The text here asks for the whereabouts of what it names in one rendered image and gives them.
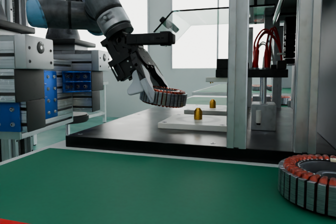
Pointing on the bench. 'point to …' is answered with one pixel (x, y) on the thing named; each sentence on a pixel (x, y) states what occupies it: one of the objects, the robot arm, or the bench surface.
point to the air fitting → (258, 117)
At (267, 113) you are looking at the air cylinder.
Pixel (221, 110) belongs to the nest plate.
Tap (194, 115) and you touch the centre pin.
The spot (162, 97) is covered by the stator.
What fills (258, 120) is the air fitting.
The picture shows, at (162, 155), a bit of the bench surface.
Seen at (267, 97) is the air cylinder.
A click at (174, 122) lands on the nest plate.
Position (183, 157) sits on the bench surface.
